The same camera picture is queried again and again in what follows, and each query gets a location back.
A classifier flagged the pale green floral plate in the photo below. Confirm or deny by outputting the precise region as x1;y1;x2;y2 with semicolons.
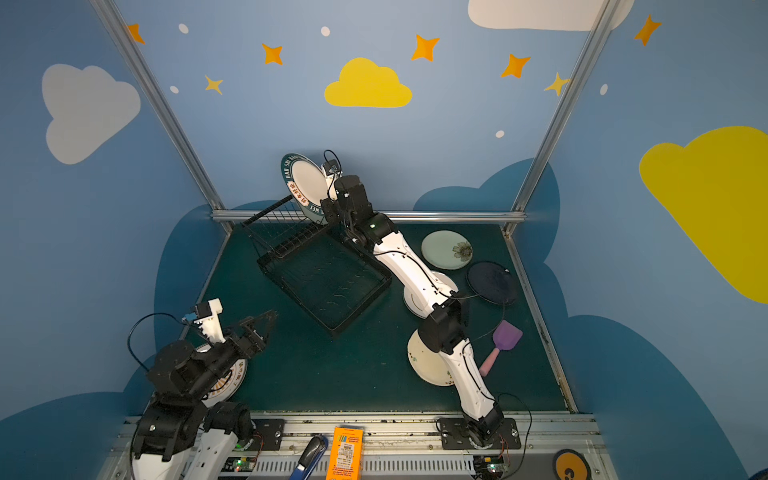
421;230;473;270

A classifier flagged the blue black handled tool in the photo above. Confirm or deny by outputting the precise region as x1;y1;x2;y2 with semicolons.
289;434;328;480

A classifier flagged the yellow black tape roll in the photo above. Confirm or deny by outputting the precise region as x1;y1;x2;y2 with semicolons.
553;449;592;480

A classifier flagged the orange yellow box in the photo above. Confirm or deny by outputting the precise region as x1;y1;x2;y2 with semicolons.
326;426;364;480

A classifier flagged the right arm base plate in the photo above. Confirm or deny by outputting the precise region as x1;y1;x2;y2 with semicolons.
435;417;522;451

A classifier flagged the dark navy plate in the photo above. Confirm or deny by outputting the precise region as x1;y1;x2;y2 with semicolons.
466;261;519;306

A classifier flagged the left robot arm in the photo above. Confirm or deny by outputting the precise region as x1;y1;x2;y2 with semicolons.
127;310;278;479

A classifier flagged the cream floral plate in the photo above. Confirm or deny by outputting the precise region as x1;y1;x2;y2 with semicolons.
407;330;455;387

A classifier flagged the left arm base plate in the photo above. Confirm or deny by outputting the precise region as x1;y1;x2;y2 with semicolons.
247;418;285;452

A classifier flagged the sunburst plate at left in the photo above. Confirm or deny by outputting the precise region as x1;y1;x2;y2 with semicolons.
203;359;248;408

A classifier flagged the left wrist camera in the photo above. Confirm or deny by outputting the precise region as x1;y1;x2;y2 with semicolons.
183;298;226;344

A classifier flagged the black wire dish rack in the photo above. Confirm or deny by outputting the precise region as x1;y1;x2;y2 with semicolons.
240;195;392;337

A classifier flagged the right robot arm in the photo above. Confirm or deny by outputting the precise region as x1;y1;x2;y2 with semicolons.
321;175;504;447

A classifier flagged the white plate green lettered rim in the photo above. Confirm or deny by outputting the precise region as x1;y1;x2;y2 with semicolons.
280;153;329;224

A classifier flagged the purple pink spatula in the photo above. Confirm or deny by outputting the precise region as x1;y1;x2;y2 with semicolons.
479;320;524;377

